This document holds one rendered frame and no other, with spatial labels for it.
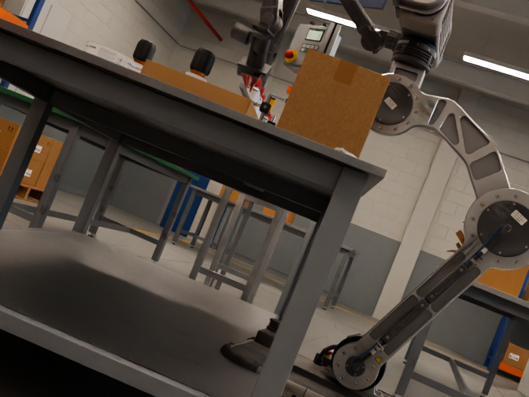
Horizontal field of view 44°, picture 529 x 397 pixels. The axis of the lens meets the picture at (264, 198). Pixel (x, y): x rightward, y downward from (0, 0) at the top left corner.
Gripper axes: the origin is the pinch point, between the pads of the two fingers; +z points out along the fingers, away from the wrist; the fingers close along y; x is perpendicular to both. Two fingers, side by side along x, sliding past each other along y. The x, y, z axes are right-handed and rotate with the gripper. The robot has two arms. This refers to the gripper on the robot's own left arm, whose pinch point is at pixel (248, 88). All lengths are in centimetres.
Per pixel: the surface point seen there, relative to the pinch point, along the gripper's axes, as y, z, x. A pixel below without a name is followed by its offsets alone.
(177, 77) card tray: 3, -33, 65
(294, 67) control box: -5, 16, -58
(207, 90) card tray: -4, -33, 65
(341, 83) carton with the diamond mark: -30.0, -27.0, 27.1
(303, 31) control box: -3, 4, -67
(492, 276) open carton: -136, 112, -101
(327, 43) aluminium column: -15, 2, -61
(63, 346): 4, 18, 106
